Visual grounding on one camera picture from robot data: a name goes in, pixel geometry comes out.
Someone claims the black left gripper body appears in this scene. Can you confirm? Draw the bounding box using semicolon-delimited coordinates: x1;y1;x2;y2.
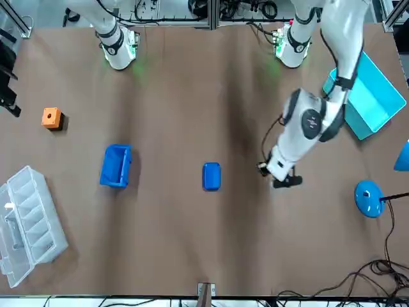
272;166;304;189

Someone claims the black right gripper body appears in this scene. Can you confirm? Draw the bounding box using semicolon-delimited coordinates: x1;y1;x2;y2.
0;28;19;83

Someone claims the small blue parts tray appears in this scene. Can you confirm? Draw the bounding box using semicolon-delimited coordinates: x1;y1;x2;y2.
202;162;222;192

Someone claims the orange button box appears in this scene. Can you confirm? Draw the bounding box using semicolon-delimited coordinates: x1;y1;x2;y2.
40;107;66;131

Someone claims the clear plastic organizer box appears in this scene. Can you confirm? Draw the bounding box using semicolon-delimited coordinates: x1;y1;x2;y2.
0;165;70;289

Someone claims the blue storage box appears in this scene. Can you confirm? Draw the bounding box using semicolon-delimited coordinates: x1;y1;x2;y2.
100;144;133;190

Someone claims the blue desk lamp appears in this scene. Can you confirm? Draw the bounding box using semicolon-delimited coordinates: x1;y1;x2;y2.
353;139;409;219

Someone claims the teal plastic bin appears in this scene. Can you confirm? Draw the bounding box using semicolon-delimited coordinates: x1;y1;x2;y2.
321;51;407;141

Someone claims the aluminium frame post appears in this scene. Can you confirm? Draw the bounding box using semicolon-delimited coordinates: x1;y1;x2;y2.
197;282;216;307
382;0;409;33
0;0;33;40

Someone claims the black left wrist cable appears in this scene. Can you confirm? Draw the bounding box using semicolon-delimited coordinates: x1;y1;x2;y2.
261;116;287;166

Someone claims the black lamp cable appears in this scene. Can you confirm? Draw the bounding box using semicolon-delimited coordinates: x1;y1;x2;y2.
383;200;397;267

